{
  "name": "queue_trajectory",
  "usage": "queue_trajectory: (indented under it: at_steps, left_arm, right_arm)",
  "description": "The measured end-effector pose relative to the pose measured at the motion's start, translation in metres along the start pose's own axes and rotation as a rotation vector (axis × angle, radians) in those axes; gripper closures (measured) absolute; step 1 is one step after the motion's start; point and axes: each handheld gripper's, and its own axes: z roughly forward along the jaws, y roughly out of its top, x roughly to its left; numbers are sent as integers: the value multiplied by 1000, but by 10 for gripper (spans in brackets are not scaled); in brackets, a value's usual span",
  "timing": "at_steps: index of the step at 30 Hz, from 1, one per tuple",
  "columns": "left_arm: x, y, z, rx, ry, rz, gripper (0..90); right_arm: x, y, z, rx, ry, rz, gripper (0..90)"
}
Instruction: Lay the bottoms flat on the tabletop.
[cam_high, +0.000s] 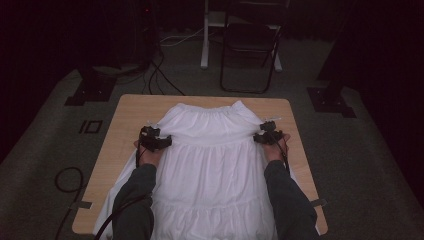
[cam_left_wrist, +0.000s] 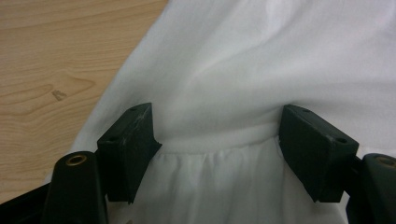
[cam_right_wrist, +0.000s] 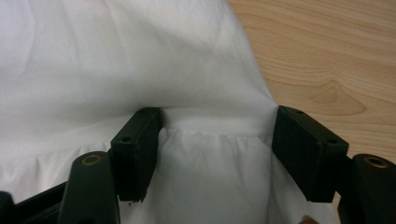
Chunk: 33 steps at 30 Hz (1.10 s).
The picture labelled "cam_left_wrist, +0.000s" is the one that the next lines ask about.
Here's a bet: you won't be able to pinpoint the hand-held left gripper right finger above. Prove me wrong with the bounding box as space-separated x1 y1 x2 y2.
277 104 361 203

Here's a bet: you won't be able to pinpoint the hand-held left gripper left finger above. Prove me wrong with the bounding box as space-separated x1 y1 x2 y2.
96 102 163 205

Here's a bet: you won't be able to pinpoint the white shorts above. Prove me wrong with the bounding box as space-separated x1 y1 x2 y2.
43 0 396 224

